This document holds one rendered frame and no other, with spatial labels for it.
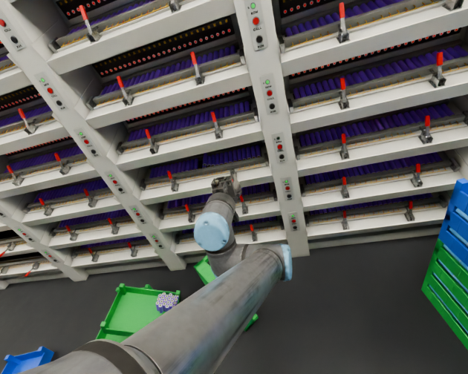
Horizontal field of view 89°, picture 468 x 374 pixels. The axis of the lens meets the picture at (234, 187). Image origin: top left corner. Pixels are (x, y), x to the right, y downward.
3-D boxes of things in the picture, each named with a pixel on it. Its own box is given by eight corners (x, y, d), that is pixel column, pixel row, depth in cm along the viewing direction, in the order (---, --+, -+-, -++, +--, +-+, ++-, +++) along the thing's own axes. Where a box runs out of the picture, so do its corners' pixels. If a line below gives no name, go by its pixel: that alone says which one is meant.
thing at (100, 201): (127, 208, 113) (106, 192, 102) (28, 226, 126) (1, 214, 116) (137, 175, 125) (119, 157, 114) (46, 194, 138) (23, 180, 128)
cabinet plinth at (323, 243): (464, 231, 110) (467, 223, 107) (77, 276, 159) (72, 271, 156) (443, 208, 123) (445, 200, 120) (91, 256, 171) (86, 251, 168)
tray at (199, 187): (274, 181, 97) (270, 167, 90) (144, 205, 111) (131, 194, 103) (269, 147, 109) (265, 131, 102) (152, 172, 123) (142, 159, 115)
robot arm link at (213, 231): (197, 256, 62) (186, 224, 59) (209, 228, 74) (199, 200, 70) (232, 252, 60) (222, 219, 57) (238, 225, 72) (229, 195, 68)
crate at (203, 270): (246, 332, 102) (258, 317, 105) (232, 309, 91) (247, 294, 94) (207, 289, 124) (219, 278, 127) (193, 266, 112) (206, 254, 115)
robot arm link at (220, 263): (247, 289, 65) (236, 252, 60) (209, 285, 69) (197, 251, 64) (255, 264, 72) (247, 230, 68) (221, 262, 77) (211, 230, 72)
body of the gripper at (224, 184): (234, 173, 83) (229, 188, 72) (240, 194, 86) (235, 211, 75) (213, 177, 85) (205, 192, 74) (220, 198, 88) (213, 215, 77)
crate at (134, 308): (180, 298, 124) (180, 290, 119) (169, 341, 108) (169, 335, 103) (123, 291, 123) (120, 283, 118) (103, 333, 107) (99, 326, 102)
